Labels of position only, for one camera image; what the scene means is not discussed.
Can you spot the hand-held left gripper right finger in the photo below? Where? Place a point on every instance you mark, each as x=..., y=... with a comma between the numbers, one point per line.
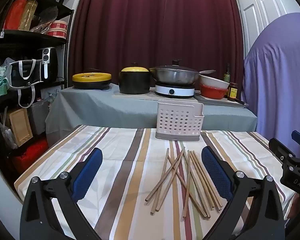
x=215, y=175

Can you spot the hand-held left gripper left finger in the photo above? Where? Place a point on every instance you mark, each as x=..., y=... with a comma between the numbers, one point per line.
x=87, y=175

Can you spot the bunch of wooden chopsticks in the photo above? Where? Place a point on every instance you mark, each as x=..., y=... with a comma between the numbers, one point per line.
x=194, y=160

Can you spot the white perforated utensil holder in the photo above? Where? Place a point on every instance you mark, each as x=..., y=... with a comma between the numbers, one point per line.
x=177, y=122

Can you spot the striped tablecloth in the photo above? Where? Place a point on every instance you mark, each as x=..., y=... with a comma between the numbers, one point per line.
x=130, y=160

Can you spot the red bag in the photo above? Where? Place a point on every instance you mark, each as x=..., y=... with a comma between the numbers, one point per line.
x=32, y=152

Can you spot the purple cloth cover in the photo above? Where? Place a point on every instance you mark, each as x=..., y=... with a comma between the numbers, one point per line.
x=277, y=80

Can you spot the grey tablecloth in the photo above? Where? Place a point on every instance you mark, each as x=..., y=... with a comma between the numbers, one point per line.
x=102, y=110

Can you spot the grey tray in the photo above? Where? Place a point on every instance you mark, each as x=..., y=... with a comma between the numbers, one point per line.
x=215, y=102

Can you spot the sauce jar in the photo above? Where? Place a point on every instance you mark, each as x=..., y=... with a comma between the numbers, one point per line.
x=232, y=92

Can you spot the grey storage box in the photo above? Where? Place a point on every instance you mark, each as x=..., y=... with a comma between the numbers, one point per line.
x=38, y=117

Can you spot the wooden board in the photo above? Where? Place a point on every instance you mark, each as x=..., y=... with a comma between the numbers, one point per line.
x=21, y=127

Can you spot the red bowl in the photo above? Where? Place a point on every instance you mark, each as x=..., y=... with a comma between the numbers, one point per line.
x=212, y=92

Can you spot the clear plastic bag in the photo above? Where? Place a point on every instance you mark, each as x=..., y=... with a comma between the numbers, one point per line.
x=7, y=135

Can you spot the olive oil bottle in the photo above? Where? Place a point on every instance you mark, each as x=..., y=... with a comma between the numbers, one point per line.
x=226, y=76

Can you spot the white induction cooker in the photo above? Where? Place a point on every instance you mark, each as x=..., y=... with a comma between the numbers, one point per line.
x=175, y=91

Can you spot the beige bowl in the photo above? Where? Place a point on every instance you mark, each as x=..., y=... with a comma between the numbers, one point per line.
x=212, y=81

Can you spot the black griddle with yellow lid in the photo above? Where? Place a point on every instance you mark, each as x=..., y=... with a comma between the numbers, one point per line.
x=91, y=77

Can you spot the black pot with yellow lid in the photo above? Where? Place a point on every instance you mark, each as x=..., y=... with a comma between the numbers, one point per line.
x=133, y=85

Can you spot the steel wok with glass lid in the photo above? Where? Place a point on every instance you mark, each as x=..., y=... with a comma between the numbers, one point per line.
x=175, y=76

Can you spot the black air fryer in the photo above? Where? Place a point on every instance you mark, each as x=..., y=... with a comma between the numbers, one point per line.
x=51, y=67

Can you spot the green and white packet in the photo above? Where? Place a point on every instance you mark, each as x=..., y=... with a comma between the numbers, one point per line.
x=0, y=82

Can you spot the white panel door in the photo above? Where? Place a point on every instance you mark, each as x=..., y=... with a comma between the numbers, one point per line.
x=255, y=12

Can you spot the red striped round box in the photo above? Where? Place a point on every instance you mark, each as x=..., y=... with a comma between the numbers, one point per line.
x=57, y=28

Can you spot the black shelf rack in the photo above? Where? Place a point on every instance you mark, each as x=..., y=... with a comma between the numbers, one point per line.
x=22, y=33

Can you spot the dark red curtain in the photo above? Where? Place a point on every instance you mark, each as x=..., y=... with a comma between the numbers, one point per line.
x=152, y=30

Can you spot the dark mesh skimmer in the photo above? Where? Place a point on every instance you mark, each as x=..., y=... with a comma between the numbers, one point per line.
x=48, y=13

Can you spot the gold package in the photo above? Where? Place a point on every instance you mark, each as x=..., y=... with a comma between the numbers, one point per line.
x=27, y=15

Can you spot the red package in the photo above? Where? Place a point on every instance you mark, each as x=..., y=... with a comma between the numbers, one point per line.
x=15, y=15

